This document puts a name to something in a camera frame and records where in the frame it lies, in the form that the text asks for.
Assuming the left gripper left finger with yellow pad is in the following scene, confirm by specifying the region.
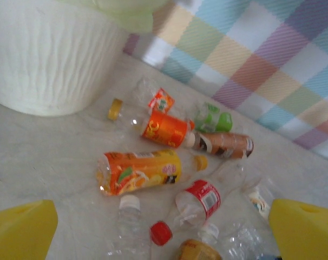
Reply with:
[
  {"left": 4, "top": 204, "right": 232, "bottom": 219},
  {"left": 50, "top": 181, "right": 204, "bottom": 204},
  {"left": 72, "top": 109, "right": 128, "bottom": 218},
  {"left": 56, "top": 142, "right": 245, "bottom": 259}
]
[{"left": 0, "top": 199, "right": 58, "bottom": 260}]

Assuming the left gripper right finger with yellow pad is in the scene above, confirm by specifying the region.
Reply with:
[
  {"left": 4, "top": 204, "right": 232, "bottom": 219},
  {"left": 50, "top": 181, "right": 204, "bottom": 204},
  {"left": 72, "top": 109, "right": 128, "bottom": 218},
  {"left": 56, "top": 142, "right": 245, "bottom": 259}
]
[{"left": 269, "top": 198, "right": 328, "bottom": 260}]

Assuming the clear bottle green cap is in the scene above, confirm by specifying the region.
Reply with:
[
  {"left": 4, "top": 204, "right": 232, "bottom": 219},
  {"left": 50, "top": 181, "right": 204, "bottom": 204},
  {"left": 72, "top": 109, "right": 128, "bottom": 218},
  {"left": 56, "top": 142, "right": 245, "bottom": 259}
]
[{"left": 242, "top": 178, "right": 273, "bottom": 220}]

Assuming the red label bottle red cap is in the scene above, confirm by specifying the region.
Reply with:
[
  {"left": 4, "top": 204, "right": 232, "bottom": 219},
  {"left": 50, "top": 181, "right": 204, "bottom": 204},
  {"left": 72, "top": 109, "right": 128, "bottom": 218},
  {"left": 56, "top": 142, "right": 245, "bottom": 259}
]
[{"left": 149, "top": 164, "right": 248, "bottom": 246}]

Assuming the red and gold tea bottle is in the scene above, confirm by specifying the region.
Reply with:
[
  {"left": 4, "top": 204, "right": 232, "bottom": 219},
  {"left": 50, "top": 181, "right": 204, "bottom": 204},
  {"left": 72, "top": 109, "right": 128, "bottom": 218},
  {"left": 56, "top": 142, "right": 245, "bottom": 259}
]
[{"left": 177, "top": 223, "right": 224, "bottom": 260}]

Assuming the clear unlabelled bottle white cap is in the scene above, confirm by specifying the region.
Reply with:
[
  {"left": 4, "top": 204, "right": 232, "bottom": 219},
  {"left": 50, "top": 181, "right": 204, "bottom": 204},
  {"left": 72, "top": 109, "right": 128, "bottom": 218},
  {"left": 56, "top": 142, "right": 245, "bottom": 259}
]
[{"left": 116, "top": 194, "right": 143, "bottom": 260}]

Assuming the brown label plastic bottle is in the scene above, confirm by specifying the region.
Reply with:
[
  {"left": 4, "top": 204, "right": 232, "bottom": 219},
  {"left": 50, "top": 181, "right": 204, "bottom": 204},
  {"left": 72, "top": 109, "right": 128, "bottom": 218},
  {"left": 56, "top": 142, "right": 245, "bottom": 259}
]
[{"left": 184, "top": 131, "right": 255, "bottom": 160}]

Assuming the green label plastic bottle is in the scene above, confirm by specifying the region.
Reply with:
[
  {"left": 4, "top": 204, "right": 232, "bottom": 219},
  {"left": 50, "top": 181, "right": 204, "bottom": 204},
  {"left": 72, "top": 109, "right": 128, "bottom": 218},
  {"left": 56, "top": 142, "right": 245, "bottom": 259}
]
[{"left": 193, "top": 101, "right": 234, "bottom": 133}]

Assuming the yellow orange juice bottle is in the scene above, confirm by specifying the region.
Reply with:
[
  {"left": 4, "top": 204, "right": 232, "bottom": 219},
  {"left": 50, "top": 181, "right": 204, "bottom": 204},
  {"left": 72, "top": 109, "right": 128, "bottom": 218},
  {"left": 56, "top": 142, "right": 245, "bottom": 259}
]
[{"left": 96, "top": 148, "right": 209, "bottom": 197}]

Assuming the orange label bottle yellow cap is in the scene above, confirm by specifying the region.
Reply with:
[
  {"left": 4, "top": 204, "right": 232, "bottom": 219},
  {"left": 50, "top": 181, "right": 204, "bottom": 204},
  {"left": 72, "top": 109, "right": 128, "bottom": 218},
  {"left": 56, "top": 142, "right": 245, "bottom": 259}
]
[{"left": 107, "top": 97, "right": 192, "bottom": 149}]

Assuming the clear bottle red-orange label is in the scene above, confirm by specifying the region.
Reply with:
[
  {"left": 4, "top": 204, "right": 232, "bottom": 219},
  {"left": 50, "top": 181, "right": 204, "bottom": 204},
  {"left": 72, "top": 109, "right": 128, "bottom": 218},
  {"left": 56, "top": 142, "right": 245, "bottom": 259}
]
[{"left": 130, "top": 76, "right": 176, "bottom": 114}]

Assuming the cream ribbed plastic bin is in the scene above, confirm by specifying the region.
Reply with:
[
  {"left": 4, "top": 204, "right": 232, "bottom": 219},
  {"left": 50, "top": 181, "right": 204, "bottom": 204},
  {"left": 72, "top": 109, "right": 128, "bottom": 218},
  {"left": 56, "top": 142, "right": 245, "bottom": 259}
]
[{"left": 0, "top": 0, "right": 130, "bottom": 118}]

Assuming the cream plastic waste bin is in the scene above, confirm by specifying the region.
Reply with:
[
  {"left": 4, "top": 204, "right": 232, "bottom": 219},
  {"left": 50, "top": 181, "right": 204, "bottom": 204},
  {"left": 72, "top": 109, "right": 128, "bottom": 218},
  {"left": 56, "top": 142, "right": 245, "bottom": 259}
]
[{"left": 60, "top": 0, "right": 172, "bottom": 34}]

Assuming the colourful plaid fabric backdrop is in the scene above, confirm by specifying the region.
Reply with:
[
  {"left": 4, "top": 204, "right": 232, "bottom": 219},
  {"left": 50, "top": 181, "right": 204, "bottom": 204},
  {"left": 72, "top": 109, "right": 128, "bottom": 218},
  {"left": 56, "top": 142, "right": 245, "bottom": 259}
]
[{"left": 122, "top": 0, "right": 328, "bottom": 165}]

